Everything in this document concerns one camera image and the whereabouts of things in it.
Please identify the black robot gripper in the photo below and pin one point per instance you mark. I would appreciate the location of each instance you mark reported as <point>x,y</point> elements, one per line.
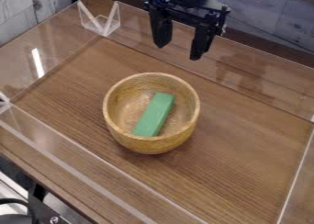
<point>190,12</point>

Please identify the green rectangular stick block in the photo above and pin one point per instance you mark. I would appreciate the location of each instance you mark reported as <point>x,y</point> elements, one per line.
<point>154,116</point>

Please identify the round wooden bowl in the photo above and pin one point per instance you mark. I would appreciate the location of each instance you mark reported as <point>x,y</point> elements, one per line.
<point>129,98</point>

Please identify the black metal table leg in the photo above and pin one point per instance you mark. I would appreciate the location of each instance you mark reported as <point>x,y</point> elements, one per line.
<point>46,215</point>

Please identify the clear acrylic corner bracket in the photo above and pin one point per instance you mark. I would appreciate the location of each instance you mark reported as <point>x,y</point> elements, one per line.
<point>102,25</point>

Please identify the clear acrylic enclosure wall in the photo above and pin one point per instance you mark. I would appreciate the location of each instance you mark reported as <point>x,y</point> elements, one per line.
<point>244,171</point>

